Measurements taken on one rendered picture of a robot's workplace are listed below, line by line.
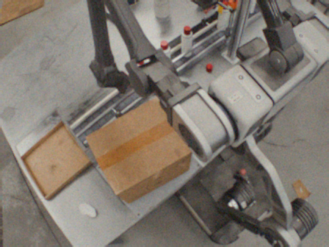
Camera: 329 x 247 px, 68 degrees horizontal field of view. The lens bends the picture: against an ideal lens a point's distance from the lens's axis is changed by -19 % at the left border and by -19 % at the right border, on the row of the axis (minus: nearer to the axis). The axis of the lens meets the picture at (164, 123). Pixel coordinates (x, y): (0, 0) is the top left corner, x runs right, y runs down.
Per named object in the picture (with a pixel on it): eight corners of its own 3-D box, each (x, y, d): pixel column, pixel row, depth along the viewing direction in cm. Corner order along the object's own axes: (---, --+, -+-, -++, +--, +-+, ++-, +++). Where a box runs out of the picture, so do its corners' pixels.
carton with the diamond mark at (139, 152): (160, 124, 132) (156, 95, 107) (189, 170, 124) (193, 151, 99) (101, 157, 127) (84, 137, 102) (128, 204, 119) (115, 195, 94)
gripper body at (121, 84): (118, 67, 121) (106, 66, 115) (132, 81, 118) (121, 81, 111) (110, 79, 124) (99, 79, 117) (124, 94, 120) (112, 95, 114)
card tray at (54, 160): (64, 123, 137) (61, 120, 133) (92, 163, 129) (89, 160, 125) (23, 159, 130) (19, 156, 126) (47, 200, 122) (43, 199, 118)
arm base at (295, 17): (292, 44, 83) (303, 20, 72) (275, 28, 86) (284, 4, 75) (305, 34, 85) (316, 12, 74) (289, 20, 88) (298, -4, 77)
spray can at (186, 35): (186, 48, 145) (187, 22, 126) (193, 54, 143) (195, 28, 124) (178, 53, 144) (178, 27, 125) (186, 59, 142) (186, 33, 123)
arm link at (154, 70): (158, 87, 68) (177, 78, 70) (135, 59, 71) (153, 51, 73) (154, 108, 76) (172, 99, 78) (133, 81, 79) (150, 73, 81)
